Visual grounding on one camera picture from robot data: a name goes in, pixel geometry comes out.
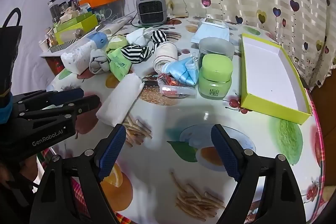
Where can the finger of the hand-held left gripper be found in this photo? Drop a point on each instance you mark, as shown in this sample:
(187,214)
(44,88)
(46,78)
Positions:
(68,95)
(86,104)

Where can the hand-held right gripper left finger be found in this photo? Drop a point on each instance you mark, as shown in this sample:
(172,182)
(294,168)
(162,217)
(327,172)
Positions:
(113,153)

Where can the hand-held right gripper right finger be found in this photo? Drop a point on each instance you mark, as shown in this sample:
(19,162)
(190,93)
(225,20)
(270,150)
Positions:
(225,153)

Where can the white towel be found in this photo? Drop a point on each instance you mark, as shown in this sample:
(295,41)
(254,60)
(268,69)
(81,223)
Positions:
(119,100)

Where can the grey sock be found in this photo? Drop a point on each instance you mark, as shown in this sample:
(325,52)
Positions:
(98,61)

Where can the green packet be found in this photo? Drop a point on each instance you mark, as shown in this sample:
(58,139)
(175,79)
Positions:
(120,64)

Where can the green rabbit print towel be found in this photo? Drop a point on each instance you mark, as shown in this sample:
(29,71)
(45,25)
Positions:
(116,43)

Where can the black white striped sock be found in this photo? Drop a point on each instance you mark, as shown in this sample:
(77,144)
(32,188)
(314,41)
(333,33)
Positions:
(158,37)
(136,54)

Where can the yellow-green cardboard box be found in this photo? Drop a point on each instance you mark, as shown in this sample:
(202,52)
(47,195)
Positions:
(265,74)

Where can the blue face masks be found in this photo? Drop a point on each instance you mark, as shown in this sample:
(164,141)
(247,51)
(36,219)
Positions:
(181,71)

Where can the beige cloth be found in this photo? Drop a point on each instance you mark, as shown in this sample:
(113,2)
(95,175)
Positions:
(165,54)

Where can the white blue tissue pack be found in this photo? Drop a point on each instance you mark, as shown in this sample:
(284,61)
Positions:
(78,56)

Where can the chevron pattern tray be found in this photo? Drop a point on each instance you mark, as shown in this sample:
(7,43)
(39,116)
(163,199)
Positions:
(60,47)

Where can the small cosmetic bottles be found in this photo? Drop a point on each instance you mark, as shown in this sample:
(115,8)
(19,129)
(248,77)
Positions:
(48,39)

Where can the beige bandage roll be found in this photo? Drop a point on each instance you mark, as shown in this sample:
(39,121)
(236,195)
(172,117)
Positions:
(68,35)

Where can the green carton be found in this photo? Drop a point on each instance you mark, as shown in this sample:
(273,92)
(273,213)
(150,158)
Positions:
(71,20)

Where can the lime carton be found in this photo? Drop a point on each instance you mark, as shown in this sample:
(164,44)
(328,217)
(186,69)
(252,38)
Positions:
(89,23)

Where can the green cream jar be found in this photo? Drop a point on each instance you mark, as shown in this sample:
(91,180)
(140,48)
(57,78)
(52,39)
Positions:
(215,77)

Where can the red clear snack packet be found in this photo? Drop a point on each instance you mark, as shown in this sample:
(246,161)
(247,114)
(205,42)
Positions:
(176,90)

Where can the beige wrapped packets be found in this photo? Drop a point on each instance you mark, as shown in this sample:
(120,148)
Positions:
(69,14)

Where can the tall glass jar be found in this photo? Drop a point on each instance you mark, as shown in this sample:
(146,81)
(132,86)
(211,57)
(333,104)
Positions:
(53,10)

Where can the white side table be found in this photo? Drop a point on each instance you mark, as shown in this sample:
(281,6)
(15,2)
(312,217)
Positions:
(115,22)

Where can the short glass jar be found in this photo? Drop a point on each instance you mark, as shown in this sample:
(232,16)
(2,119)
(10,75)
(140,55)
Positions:
(63,7)

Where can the white teal carton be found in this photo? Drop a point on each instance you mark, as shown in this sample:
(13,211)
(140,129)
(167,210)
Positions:
(85,8)

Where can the clear plastic container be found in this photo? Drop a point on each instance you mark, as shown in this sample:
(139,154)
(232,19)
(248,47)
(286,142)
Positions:
(113,10)

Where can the clear jar with dark contents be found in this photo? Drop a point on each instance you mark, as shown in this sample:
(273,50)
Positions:
(216,47)

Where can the wooden wardrobe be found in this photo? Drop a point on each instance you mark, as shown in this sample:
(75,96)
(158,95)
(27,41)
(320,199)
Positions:
(324,108)

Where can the grey space heater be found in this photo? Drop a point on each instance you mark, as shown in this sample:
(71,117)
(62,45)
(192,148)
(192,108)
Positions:
(152,7)

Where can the blue face mask pack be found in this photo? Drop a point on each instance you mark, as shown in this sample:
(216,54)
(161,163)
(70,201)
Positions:
(210,31)

